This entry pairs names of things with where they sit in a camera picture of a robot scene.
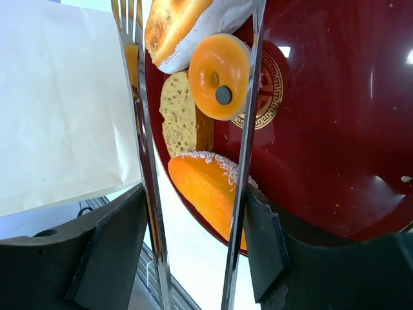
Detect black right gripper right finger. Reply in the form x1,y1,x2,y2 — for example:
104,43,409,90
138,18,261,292
245,189,412,309

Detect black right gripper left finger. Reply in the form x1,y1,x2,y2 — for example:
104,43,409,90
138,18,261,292
1,185,147,309

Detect metal serving tongs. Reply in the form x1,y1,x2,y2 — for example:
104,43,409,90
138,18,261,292
111,1,266,309

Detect cream paper bag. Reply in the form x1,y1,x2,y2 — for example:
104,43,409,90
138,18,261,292
1,1,141,216

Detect seeded bread slice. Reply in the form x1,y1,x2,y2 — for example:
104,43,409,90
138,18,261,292
159,70,214,158

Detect long toasted bread loaf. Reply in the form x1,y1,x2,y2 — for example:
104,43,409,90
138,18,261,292
145,0,253,74

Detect orange oval bun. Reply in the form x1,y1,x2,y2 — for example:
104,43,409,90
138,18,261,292
168,151,238,241

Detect orange glazed donut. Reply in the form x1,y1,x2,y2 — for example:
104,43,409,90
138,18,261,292
188,34,251,121

